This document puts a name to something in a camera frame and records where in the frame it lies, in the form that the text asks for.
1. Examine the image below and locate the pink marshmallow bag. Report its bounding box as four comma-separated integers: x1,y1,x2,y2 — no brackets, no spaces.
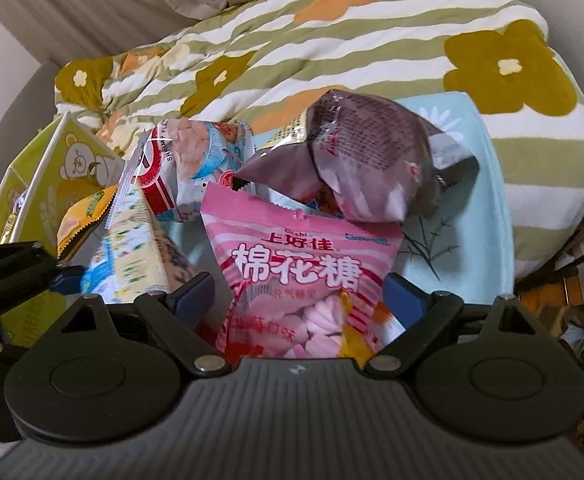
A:
200,182,405,361

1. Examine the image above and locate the orange snack bag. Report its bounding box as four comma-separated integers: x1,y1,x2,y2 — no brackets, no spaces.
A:
339,305,405,358

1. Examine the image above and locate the grey-purple snack bag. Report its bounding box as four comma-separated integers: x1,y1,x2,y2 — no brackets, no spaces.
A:
234,89,480,223

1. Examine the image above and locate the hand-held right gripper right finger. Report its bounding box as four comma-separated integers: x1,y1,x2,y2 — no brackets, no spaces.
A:
363,273,540,378

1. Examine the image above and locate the beige curtain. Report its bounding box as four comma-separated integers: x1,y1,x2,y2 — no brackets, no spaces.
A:
0,0,343,68

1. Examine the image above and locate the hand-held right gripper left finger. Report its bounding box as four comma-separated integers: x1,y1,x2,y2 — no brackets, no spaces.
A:
54,271,233,377

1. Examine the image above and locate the white patterned snack bag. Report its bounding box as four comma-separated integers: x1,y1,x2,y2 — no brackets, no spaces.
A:
79,180,198,306

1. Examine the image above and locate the white and red cracker bag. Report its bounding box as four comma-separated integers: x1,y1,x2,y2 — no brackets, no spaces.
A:
132,119,255,223

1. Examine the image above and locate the yellow-green cardboard box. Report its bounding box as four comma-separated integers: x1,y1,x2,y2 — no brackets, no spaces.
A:
0,112,125,348

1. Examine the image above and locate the striped floral duvet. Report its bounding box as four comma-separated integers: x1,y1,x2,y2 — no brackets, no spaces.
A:
54,0,584,281

